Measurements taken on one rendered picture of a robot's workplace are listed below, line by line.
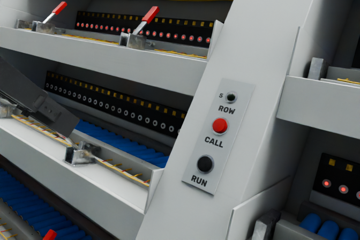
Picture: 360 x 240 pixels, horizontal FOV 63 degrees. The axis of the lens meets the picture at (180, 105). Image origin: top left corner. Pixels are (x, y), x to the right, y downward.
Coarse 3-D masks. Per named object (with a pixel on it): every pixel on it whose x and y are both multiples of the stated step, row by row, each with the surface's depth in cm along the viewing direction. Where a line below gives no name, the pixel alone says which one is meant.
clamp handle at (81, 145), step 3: (60, 135) 40; (66, 138) 40; (69, 138) 41; (69, 141) 41; (72, 141) 41; (81, 141) 43; (72, 144) 41; (75, 144) 42; (81, 144) 43; (84, 144) 43; (75, 147) 42; (78, 147) 42; (81, 147) 43
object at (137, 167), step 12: (72, 132) 50; (96, 144) 47; (108, 144) 48; (96, 156) 47; (108, 156) 45; (120, 156) 44; (132, 156) 44; (120, 168) 44; (132, 168) 42; (144, 168) 41; (156, 168) 41; (144, 180) 41
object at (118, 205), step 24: (0, 120) 57; (120, 120) 62; (0, 144) 52; (24, 144) 48; (48, 144) 49; (168, 144) 55; (24, 168) 47; (48, 168) 43; (72, 168) 41; (96, 168) 43; (72, 192) 40; (96, 192) 37; (120, 192) 37; (144, 192) 38; (96, 216) 37; (120, 216) 35; (144, 216) 32
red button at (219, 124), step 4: (216, 120) 32; (220, 120) 31; (224, 120) 31; (216, 124) 31; (220, 124) 31; (224, 124) 31; (216, 128) 31; (220, 128) 31; (224, 128) 31; (216, 132) 31; (220, 132) 31
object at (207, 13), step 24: (96, 0) 88; (120, 0) 83; (144, 0) 77; (168, 0) 73; (72, 72) 81; (96, 72) 76; (144, 96) 66; (168, 96) 62; (192, 96) 59; (312, 144) 45; (336, 144) 44; (312, 168) 44
